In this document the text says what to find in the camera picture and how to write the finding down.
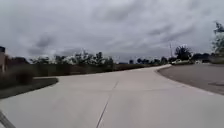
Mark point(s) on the row of trees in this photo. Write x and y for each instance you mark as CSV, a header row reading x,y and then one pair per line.
x,y
83,58

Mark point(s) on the pale concrete path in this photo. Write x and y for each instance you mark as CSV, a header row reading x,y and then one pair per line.
x,y
110,100

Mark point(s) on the long hedge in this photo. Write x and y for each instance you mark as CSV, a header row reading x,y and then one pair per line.
x,y
66,70

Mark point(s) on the utility pole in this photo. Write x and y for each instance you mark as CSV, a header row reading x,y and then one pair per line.
x,y
171,50

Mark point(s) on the white car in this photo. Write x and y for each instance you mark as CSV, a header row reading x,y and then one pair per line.
x,y
176,61

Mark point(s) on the round dark tree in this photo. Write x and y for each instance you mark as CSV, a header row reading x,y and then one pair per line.
x,y
183,52

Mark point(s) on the grass strip beside hedge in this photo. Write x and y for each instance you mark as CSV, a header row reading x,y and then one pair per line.
x,y
30,86

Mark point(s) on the grey asphalt road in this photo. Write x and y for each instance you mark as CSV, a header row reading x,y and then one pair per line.
x,y
200,75

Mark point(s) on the tall tree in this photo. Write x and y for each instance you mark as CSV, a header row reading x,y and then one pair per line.
x,y
218,40

